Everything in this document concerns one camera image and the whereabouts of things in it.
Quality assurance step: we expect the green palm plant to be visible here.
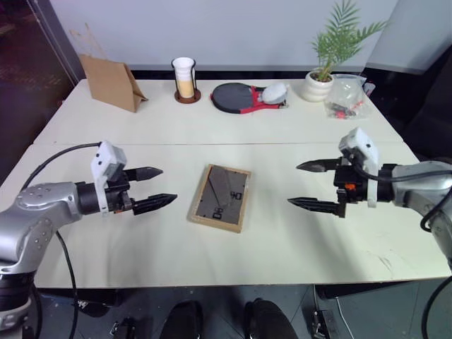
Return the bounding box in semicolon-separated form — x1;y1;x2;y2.
310;0;391;81

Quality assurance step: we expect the brown paper bag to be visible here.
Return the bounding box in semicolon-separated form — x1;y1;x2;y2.
78;54;150;114

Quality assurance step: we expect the black table tennis paddle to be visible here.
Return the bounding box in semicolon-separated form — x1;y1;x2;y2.
210;82;254;115

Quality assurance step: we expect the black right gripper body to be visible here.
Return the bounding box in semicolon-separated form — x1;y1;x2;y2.
333;157;370;220

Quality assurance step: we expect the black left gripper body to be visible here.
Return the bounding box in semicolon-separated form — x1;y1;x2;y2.
104;170;136;216

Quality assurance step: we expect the dark rounded robot foot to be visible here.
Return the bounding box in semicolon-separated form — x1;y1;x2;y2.
164;300;205;339
244;297;301;339

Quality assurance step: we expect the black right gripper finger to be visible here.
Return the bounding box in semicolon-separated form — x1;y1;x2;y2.
295;158;342;174
286;197;340;215

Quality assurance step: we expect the red table tennis paddle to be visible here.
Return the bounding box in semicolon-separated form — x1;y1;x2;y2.
237;83;290;116

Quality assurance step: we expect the white ribbed plant pot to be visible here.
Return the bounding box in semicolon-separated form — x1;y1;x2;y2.
300;70;335;104

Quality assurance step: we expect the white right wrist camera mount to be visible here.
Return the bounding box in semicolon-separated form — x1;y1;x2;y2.
338;127;381;208

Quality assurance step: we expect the clear plastic bag of parts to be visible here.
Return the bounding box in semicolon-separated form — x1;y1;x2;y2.
323;73;374;120

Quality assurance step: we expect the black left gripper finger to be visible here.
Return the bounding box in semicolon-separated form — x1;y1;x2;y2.
132;193;178;216
125;167;165;183

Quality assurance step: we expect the cup stack in holder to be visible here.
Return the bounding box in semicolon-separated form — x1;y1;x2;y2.
171;57;202;105

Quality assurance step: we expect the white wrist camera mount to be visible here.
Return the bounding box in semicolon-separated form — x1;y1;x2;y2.
338;127;381;208
90;141;127;217

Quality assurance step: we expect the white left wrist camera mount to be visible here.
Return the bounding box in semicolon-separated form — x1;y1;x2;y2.
90;141;127;217

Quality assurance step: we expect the wooden picture frame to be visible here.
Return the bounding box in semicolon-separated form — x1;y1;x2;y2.
186;163;252;234

